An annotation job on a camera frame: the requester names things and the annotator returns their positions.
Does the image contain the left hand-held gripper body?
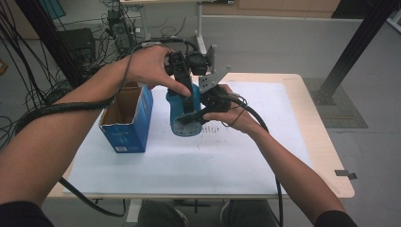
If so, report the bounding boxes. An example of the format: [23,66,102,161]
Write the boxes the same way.
[164,44,218,78]

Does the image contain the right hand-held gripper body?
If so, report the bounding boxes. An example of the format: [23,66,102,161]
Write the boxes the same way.
[198,64,241,115]

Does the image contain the blue plastic bottle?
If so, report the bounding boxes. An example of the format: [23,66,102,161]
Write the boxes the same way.
[166,82,204,138]

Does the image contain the blue cardboard box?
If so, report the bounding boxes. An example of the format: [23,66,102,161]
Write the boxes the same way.
[97,80,155,154]

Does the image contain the person's right hand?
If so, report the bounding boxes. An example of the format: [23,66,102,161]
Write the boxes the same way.
[202,83,269,136]

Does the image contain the person's left hand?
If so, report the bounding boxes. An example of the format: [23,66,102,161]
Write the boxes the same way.
[126,45,193,97]

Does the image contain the white paper sheet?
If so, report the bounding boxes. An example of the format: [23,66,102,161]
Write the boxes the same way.
[62,80,314,196]

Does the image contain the black computer tower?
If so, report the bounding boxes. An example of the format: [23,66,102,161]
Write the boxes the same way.
[107,9,136,55]

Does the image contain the light wooden cabinet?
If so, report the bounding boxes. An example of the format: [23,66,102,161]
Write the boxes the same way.
[201,0,341,19]

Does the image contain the person's dark grey trousers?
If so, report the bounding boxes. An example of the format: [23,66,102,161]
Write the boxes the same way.
[137,198,280,227]

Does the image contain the light wooden table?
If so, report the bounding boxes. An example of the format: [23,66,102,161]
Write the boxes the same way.
[46,72,356,227]

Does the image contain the black equipment box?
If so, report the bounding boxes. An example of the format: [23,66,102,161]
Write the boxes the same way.
[58,27,97,64]

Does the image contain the teal panel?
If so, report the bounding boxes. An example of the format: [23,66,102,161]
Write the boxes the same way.
[38,0,67,21]

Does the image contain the person's right black sleeve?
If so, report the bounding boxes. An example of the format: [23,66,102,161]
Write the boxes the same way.
[314,209,359,227]

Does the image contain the person's black sleeve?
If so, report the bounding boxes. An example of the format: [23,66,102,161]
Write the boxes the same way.
[0,201,55,227]
[314,209,359,227]

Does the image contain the person's left black sleeve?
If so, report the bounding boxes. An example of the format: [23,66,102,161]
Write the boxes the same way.
[0,201,55,227]

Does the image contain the white desk frame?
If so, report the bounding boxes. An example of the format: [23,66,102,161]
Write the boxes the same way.
[119,0,211,56]

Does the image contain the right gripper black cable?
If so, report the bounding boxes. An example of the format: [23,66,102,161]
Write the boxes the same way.
[220,93,285,227]

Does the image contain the tangle of black floor cables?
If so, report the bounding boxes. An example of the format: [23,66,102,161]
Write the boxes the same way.
[0,0,190,149]

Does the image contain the left gripper corrugated black cable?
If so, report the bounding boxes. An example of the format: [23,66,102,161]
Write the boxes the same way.
[13,37,202,218]

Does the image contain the black metal post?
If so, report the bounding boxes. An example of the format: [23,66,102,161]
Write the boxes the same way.
[13,0,86,90]
[310,0,401,106]

